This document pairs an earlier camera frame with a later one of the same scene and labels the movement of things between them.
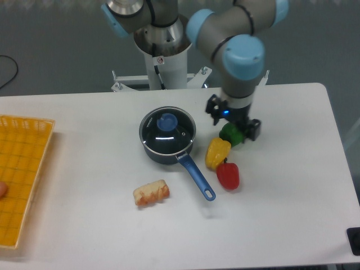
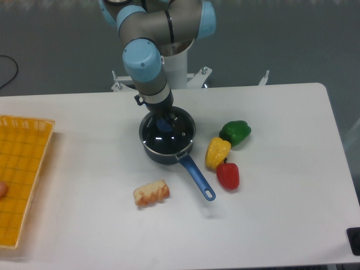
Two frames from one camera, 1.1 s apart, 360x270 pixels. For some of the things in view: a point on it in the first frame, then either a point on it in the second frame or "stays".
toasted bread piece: x=152 y=193 stays
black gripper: x=235 y=110 → x=161 y=104
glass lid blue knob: x=167 y=130 stays
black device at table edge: x=353 y=234 stays
